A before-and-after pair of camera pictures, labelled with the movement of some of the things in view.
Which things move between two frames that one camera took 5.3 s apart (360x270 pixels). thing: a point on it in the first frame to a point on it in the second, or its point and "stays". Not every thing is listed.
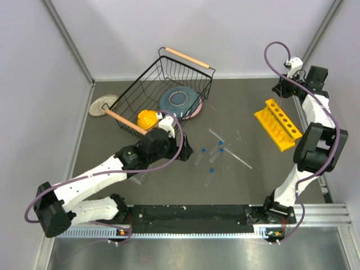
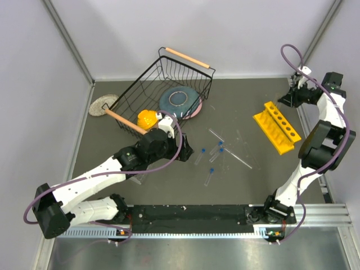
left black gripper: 185,153 stays
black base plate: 231,217 stays
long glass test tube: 237,157 stays
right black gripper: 284,83 to 288,98
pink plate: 197,111 stays
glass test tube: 281,97 to 276,99
